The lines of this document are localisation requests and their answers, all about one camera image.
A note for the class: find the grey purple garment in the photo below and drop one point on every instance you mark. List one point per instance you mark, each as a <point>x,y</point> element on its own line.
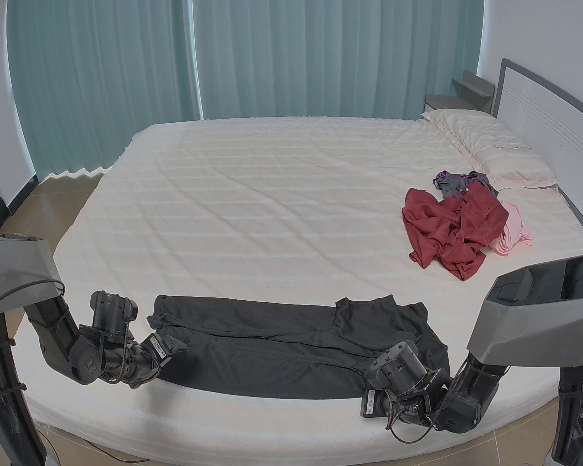
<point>454,182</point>

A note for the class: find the blue-green curtain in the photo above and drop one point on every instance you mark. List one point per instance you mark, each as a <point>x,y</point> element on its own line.
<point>340,41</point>
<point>102,66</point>

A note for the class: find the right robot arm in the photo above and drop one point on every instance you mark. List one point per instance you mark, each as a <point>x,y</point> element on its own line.
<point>529,318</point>

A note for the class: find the bed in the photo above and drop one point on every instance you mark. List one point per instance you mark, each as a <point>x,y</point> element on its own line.
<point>272,187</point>

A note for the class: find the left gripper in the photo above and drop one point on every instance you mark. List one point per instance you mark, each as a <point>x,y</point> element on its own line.
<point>148,357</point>

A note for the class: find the pink garment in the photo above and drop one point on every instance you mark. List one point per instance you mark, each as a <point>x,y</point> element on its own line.
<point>515,231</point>

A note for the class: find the cream pillow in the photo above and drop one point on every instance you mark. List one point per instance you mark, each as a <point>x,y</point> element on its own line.
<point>495,148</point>

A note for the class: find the dark red garment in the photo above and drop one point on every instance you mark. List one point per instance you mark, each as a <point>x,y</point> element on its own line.
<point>447,231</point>

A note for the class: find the black T-shirt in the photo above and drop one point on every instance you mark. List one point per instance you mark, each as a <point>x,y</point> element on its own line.
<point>282,357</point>

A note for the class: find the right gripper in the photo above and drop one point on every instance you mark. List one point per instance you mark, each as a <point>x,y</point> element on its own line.
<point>381,406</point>

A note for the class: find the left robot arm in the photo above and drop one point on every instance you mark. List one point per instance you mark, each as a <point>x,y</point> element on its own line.
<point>58,338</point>

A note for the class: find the grey bedside table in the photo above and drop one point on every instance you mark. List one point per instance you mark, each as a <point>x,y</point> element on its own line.
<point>449,102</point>

